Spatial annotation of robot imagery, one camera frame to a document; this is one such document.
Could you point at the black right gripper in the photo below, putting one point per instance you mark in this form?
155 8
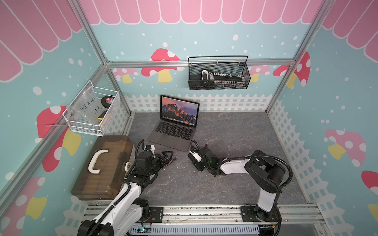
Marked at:
196 164

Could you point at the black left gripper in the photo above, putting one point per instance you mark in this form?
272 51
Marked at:
161 160

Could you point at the grey laptop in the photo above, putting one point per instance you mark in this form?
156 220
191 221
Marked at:
177 124

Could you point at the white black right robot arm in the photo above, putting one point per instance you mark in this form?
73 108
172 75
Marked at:
271 174

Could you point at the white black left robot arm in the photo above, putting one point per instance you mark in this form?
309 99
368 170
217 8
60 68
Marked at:
128 208

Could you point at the yellow black tool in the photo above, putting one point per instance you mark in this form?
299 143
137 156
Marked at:
100 118

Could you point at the black tape roll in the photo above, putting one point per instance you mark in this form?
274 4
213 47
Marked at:
106 101

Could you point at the socket set in basket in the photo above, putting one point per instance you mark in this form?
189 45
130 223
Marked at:
209 78

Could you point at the clear plastic bag with writing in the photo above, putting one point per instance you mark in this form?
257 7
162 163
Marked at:
86 106

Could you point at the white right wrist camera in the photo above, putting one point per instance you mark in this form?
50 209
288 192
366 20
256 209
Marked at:
196 156

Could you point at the brown case with white handle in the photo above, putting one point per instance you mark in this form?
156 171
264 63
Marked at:
106 166

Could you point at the white wire wall basket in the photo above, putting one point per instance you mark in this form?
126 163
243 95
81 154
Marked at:
112 123

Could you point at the black wire mesh basket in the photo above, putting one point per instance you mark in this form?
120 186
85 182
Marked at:
234 65

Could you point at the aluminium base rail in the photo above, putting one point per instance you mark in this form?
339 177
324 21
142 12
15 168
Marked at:
214 220

